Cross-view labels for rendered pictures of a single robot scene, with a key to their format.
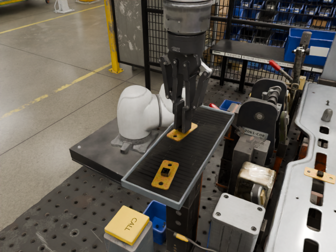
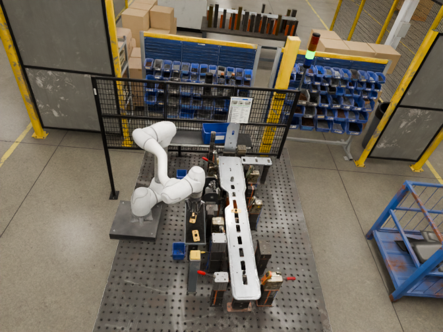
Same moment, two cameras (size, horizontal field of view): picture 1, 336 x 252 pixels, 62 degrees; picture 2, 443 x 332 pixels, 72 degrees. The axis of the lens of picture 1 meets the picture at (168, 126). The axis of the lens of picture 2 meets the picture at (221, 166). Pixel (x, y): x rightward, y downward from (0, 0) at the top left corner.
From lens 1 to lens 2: 1.56 m
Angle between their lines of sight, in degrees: 30
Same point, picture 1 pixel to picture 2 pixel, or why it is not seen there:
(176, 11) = (195, 194)
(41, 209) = (117, 269)
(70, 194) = (125, 257)
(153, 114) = (153, 200)
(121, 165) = (145, 232)
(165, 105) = (158, 193)
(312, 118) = (227, 182)
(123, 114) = (138, 206)
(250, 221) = (223, 239)
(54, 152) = (40, 234)
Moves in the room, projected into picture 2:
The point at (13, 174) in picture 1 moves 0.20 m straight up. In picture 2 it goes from (18, 265) to (10, 253)
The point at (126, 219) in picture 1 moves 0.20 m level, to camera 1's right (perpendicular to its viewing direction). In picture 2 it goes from (194, 253) to (221, 241)
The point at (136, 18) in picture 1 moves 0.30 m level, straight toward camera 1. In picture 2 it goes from (59, 91) to (66, 102)
